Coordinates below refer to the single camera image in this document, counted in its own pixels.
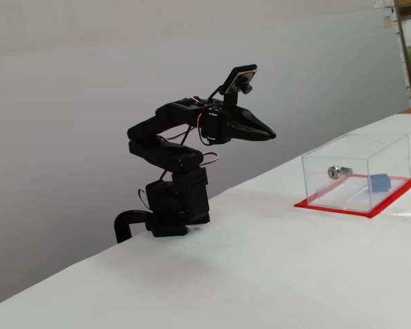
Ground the red black forearm servo cable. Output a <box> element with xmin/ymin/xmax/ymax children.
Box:
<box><xmin>165</xmin><ymin>125</ymin><xmax>220</xmax><ymax>168</ymax></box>

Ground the metal shelf upright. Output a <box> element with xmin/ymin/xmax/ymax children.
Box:
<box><xmin>395</xmin><ymin>0</ymin><xmax>411</xmax><ymax>108</ymax></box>

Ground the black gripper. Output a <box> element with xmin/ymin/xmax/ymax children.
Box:
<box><xmin>200</xmin><ymin>104</ymin><xmax>277</xmax><ymax>145</ymax></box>

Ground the red white gripper servo cable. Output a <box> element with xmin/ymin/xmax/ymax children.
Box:
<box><xmin>190</xmin><ymin>95</ymin><xmax>217</xmax><ymax>145</ymax></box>

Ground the red tape rectangle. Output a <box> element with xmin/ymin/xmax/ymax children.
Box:
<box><xmin>293</xmin><ymin>173</ymin><xmax>411</xmax><ymax>219</ymax></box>

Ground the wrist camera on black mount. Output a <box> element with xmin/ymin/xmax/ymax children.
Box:
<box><xmin>220</xmin><ymin>63</ymin><xmax>258</xmax><ymax>108</ymax></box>

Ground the blue lego brick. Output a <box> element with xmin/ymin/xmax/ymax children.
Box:
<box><xmin>369</xmin><ymin>173</ymin><xmax>393</xmax><ymax>193</ymax></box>

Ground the silver cylinder lock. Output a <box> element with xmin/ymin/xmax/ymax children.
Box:
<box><xmin>327</xmin><ymin>165</ymin><xmax>354</xmax><ymax>180</ymax></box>

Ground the black table clamp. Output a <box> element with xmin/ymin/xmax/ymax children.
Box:
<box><xmin>114</xmin><ymin>210</ymin><xmax>155</xmax><ymax>244</ymax></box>

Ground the transparent plastic box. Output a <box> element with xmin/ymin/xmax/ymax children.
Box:
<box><xmin>301</xmin><ymin>133</ymin><xmax>411</xmax><ymax>213</ymax></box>

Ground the red white base servo cable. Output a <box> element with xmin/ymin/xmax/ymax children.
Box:
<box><xmin>137</xmin><ymin>187</ymin><xmax>151</xmax><ymax>210</ymax></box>

